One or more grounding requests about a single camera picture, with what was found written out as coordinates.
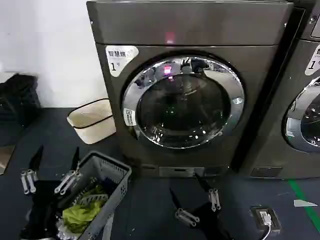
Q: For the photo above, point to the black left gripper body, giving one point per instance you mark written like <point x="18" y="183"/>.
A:
<point x="41" y="212"/>

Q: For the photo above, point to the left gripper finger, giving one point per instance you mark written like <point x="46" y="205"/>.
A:
<point x="29" y="178"/>
<point x="68" y="181"/>

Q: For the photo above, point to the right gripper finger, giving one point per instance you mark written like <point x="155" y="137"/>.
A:
<point x="214" y="198"/>
<point x="186" y="216"/>

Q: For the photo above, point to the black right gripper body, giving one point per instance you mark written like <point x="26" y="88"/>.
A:
<point x="212" y="225"/>

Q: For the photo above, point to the silver patterned cloth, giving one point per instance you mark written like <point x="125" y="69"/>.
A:
<point x="66" y="231"/>

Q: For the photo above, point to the green cloth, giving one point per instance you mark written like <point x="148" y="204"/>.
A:
<point x="80" y="212"/>

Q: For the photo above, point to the grey plastic laundry basket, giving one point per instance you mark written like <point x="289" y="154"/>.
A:
<point x="110" y="172"/>

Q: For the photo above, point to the beige fabric bag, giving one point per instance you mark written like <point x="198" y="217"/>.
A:
<point x="96" y="125"/>

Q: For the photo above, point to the black plastic crate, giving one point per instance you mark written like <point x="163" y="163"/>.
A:
<point x="17" y="100"/>

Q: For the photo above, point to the white triangular floor marker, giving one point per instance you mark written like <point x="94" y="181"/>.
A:
<point x="301" y="203"/>

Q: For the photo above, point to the green floor tape strip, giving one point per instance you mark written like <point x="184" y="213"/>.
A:
<point x="303" y="197"/>

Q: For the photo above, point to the small white door sticker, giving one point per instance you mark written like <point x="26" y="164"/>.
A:
<point x="130" y="117"/>

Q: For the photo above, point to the round glass dryer door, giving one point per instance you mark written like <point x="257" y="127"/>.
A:
<point x="307" y="120"/>
<point x="182" y="105"/>

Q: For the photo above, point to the white number label sticker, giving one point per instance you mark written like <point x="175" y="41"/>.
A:
<point x="313" y="62"/>
<point x="121" y="58"/>

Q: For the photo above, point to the grey dryer with red light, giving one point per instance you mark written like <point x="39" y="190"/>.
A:
<point x="200" y="32"/>

